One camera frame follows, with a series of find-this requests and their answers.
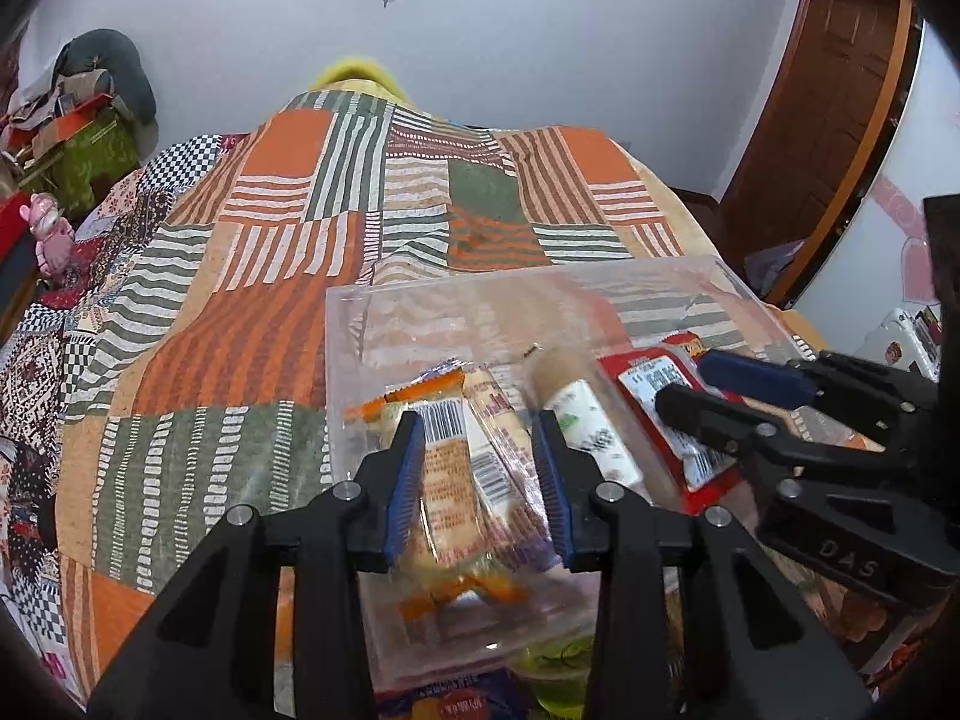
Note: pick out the pink plush toy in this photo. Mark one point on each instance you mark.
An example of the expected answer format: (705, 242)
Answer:
(49, 234)

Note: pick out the orange cardboard box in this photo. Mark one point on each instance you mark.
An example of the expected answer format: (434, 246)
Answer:
(71, 124)

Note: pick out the orange-edged clear snack packet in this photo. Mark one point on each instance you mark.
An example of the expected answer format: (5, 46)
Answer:
(442, 480)

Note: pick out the yellow pillow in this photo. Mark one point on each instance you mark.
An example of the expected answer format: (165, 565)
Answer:
(356, 73)

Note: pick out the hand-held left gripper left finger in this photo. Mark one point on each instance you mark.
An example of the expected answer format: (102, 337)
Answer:
(403, 487)

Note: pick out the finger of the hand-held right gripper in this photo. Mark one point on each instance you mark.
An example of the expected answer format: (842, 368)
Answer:
(709, 416)
(750, 375)

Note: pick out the blue orange snack packet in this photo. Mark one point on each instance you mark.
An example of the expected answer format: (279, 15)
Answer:
(450, 705)

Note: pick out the red snack packet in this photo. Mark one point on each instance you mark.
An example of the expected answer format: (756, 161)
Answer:
(652, 382)

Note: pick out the green jelly cup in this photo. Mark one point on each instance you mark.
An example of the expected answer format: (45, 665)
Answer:
(559, 671)

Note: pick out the white printed box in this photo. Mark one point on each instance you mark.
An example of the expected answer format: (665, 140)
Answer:
(904, 341)

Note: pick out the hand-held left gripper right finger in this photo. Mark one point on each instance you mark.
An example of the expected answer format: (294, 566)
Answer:
(556, 495)

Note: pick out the clear plastic container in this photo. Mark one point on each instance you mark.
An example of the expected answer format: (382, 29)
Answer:
(480, 315)

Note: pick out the beige sausage stick packet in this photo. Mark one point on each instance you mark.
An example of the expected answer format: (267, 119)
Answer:
(592, 420)

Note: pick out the beige bar snack packet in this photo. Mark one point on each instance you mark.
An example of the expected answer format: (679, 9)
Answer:
(499, 435)

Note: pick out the green patterned cloth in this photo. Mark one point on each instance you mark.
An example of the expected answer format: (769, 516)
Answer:
(94, 157)

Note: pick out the striped patchwork blanket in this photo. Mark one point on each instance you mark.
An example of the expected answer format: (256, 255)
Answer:
(247, 292)

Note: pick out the brown wooden door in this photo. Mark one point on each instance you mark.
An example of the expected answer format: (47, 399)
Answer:
(817, 120)

